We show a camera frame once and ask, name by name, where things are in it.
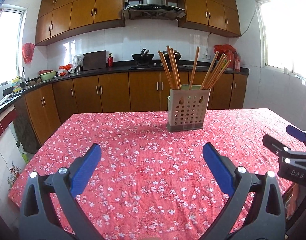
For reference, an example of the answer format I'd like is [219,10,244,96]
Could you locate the bamboo chopstick third row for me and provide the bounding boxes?
[169,48,181,90]

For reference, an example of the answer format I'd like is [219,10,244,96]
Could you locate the brown lower kitchen cabinets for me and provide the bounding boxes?
[0,67,250,153]

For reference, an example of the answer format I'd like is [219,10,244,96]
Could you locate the window right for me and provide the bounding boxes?
[257,0,306,81]

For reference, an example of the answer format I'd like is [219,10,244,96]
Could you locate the window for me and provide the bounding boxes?
[0,4,26,86]
[257,0,306,81]

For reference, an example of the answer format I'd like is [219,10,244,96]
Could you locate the dark cutting board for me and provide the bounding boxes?
[83,50,107,71]

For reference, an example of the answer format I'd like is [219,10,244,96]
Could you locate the yellow detergent bottle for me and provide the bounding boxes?
[12,76,22,93]

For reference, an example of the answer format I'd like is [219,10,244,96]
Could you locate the black wok right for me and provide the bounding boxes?
[162,50,182,62]

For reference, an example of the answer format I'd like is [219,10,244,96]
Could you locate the red floral tablecloth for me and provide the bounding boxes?
[9,108,305,239]

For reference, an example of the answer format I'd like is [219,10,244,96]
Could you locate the perforated beige utensil holder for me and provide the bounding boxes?
[167,85,211,132]

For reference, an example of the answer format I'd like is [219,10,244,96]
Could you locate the bamboo chopstick fifth row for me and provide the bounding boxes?
[200,51,219,90]

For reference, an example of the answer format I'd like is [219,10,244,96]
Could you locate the black wok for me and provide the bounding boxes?
[162,50,182,62]
[132,48,154,66]

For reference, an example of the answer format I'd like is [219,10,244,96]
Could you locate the black wok left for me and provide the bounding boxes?
[132,48,154,66]

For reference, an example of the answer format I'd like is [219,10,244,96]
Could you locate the thin bamboo chopstick two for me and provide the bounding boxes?
[205,54,227,89]

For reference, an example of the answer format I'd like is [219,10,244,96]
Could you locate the red plastic bag hanging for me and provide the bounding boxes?
[22,43,35,64]

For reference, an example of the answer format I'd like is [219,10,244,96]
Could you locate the steel range hood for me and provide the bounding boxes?
[123,0,186,21]

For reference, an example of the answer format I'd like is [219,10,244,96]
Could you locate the red bags on counter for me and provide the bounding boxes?
[214,44,241,72]

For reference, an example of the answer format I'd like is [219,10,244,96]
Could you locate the thin bamboo chopstick three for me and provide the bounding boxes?
[207,60,231,89]

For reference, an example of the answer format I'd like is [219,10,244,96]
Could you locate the thin bamboo chopstick one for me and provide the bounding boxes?
[201,54,227,89]

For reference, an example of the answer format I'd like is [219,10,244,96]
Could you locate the red bottle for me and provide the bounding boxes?
[107,53,114,68]

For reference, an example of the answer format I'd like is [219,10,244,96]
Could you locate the window left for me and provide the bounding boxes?
[0,4,26,86]

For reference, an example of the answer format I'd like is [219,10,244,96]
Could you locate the green basin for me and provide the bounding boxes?
[39,70,56,81]

